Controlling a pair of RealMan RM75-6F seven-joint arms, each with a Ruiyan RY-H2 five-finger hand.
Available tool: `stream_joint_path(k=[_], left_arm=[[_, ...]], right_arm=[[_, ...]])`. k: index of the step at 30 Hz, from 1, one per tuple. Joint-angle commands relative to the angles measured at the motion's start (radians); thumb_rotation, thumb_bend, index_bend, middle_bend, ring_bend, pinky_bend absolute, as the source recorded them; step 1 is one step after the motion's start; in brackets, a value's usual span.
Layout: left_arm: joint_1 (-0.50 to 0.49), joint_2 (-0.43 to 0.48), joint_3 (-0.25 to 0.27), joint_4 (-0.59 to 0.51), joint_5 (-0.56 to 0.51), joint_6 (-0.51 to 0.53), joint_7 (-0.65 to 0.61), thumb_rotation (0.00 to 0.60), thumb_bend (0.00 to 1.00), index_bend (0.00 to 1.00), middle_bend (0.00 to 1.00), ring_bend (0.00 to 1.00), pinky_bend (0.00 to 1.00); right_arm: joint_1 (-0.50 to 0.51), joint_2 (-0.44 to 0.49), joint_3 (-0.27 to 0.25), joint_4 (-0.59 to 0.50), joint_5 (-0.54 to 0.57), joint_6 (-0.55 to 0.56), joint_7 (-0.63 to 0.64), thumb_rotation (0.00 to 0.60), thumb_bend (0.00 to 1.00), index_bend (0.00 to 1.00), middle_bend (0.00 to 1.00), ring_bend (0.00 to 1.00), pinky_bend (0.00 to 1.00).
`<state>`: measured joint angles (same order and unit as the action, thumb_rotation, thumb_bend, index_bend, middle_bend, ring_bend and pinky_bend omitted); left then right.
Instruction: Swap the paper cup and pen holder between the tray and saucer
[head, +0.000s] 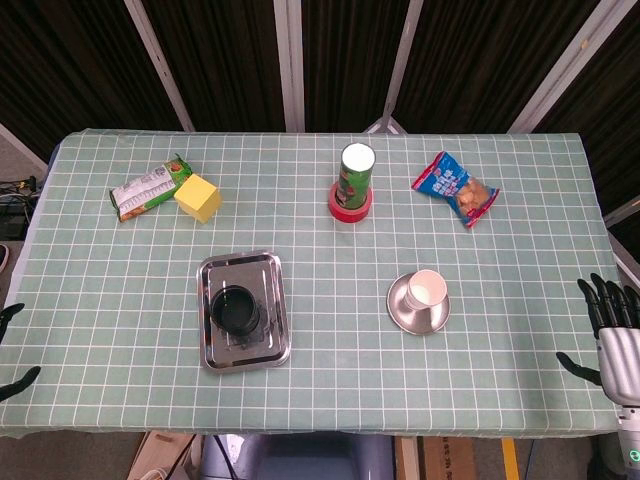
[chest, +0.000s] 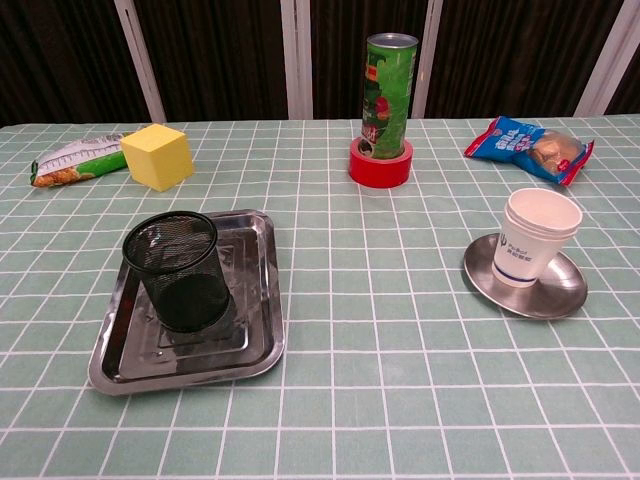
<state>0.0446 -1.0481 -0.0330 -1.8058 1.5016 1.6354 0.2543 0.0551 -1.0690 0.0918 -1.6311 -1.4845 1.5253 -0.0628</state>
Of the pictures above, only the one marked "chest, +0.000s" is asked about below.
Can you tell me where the black cup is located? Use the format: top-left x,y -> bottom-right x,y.
122,210 -> 236,335

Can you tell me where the green checked tablecloth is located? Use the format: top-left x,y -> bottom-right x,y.
0,117 -> 640,480

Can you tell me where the red tape roll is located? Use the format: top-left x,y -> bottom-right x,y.
348,136 -> 415,190

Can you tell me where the green chips can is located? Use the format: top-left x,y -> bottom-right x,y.
360,32 -> 419,162

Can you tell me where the rectangular steel tray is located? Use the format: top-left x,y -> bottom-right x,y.
87,208 -> 287,397

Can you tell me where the yellow foam cube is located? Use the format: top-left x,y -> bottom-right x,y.
119,123 -> 195,193

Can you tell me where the blue snack bag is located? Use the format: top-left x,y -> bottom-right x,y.
463,115 -> 596,188

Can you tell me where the round steel plate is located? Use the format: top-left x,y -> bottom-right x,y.
462,232 -> 589,320

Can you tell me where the green white snack packet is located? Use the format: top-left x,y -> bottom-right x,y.
29,131 -> 132,189

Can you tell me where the white divider post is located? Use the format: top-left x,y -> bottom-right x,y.
573,0 -> 640,117
279,0 -> 314,120
113,0 -> 167,124
409,0 -> 444,119

